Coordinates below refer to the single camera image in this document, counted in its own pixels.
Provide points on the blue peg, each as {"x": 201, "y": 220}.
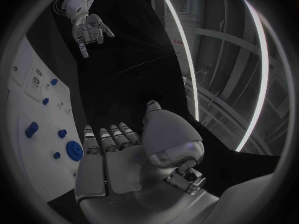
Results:
{"x": 62, "y": 133}
{"x": 54, "y": 81}
{"x": 56, "y": 155}
{"x": 45, "y": 101}

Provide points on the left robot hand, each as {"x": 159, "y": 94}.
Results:
{"x": 90, "y": 30}

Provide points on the blue cylinder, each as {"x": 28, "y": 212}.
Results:
{"x": 31, "y": 129}

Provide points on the blue gear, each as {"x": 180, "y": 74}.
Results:
{"x": 74, "y": 150}

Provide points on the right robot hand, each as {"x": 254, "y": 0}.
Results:
{"x": 130, "y": 171}

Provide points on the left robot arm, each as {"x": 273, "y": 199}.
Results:
{"x": 78, "y": 1}

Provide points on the white task board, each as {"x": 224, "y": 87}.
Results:
{"x": 42, "y": 127}

